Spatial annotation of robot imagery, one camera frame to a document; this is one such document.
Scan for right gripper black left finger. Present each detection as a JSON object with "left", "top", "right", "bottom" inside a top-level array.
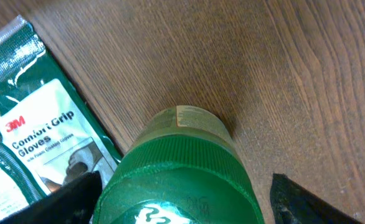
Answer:
[{"left": 0, "top": 171, "right": 103, "bottom": 224}]

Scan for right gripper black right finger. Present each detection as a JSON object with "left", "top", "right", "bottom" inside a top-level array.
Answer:
[{"left": 270, "top": 173, "right": 358, "bottom": 224}]

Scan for green white wipes packet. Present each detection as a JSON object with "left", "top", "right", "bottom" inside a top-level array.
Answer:
[{"left": 0, "top": 16, "right": 121, "bottom": 221}]

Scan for green lid small jar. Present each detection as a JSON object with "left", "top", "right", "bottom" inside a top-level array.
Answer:
[{"left": 93, "top": 105, "right": 264, "bottom": 223}]

